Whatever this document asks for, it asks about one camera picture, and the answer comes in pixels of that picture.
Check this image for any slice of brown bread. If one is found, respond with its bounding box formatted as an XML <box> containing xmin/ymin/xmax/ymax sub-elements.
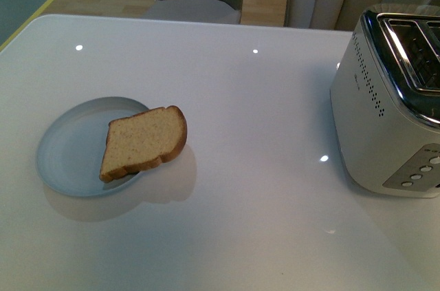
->
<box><xmin>99</xmin><ymin>105</ymin><xmax>188</xmax><ymax>183</ymax></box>

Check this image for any light blue round plate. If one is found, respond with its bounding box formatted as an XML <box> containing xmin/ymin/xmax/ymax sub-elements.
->
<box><xmin>36</xmin><ymin>97</ymin><xmax>149</xmax><ymax>197</ymax></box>

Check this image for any white chrome toaster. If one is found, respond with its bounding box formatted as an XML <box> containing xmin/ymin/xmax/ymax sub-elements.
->
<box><xmin>330</xmin><ymin>4</ymin><xmax>439</xmax><ymax>198</ymax></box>

